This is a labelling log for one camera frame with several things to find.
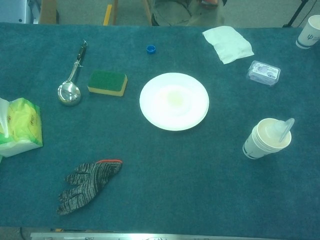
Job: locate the green yellow sponge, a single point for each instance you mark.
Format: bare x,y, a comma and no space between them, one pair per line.
107,80

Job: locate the white round plate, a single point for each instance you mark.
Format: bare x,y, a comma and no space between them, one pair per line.
175,112

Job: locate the blue bottle cap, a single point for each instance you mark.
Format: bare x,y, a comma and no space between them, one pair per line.
151,49

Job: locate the grey striped work glove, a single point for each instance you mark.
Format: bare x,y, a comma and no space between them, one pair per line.
87,185

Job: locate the white paper napkin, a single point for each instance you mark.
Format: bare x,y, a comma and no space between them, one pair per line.
227,43

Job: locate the white cup with spoon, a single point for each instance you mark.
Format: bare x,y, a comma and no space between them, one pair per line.
260,145

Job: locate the person in olive clothes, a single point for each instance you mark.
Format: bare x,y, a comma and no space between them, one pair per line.
185,15

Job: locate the clear box purple label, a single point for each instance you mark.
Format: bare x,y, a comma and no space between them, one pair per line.
263,73

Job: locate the wooden leg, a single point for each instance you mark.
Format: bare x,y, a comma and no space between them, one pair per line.
115,11

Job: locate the translucent plastic spoon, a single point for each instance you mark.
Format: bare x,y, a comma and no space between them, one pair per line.
286,127

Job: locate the yellow green tissue pack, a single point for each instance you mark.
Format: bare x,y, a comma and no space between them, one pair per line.
25,125

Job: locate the brown cardboard box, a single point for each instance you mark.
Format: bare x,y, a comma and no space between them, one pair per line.
48,11

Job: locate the white tissue sheet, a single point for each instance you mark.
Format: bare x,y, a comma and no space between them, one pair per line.
3,115

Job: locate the grey metal cabinet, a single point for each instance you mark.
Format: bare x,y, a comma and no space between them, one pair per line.
27,10

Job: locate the single printed paper cup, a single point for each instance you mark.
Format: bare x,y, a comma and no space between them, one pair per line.
310,32

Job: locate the black tripod leg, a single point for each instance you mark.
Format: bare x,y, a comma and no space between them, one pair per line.
297,13

